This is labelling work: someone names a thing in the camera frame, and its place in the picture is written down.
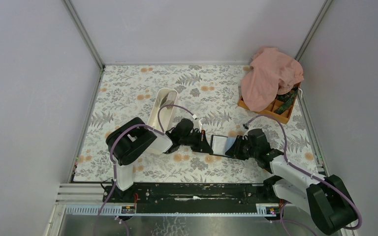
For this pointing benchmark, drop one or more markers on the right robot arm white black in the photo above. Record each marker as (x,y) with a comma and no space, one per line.
(325,199)

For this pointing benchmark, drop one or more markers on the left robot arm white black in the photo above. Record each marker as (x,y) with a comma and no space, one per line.
(128,142)

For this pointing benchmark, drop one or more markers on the wooden organizer box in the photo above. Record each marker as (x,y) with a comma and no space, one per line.
(282,106)

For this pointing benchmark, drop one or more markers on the pink cloth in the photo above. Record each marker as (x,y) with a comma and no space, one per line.
(273,73)

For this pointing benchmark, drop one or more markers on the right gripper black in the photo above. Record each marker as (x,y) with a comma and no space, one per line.
(239,147)

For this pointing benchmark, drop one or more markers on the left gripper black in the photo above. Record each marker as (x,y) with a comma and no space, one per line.
(201,142)

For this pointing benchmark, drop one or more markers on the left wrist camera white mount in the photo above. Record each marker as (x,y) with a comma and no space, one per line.
(198,123)

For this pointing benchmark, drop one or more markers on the cream plastic oblong tray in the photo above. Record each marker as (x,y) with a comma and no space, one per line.
(161,121)

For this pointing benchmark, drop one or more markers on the floral patterned table mat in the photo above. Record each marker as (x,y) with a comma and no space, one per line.
(211,92)

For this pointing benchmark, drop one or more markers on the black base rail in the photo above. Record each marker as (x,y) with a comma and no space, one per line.
(196,198)

